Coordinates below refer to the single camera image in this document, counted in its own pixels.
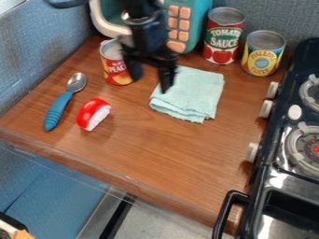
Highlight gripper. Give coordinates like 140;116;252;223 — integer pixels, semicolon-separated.
116;12;181;94

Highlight blue cloth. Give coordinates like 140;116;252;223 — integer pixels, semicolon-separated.
147;64;226;124

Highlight red peach can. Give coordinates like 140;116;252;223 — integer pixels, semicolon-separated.
98;38;135;87

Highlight toy microwave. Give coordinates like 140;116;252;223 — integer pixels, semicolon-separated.
87;0;215;55

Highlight red and white toy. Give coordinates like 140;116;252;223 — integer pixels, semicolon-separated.
75;97;113;133

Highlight red tomato can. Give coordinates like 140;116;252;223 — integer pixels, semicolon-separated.
201;7;247;66

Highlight yellow pineapple can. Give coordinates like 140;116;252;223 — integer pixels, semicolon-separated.
240;29;288;77

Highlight toy stove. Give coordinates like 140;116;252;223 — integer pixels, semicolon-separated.
210;37;319;239

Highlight blue handled spoon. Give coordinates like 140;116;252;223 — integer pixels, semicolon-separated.
43;72;89;133

